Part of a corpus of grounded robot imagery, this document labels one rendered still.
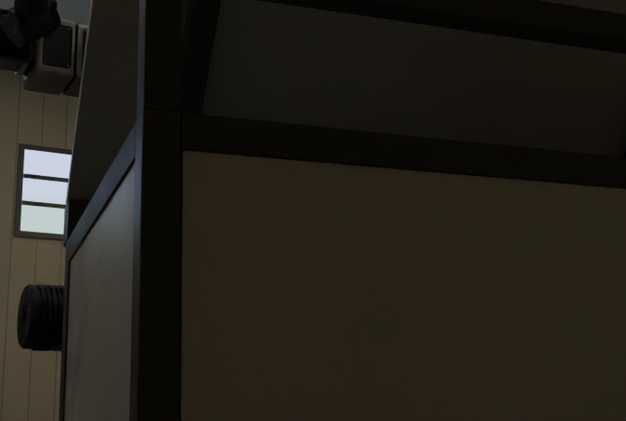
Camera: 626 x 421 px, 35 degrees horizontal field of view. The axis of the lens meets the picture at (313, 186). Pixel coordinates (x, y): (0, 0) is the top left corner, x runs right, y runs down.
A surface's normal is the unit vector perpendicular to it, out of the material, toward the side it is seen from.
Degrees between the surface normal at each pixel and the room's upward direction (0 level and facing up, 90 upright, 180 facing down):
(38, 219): 90
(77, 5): 180
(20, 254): 90
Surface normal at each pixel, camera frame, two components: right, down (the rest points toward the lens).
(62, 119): 0.47, -0.26
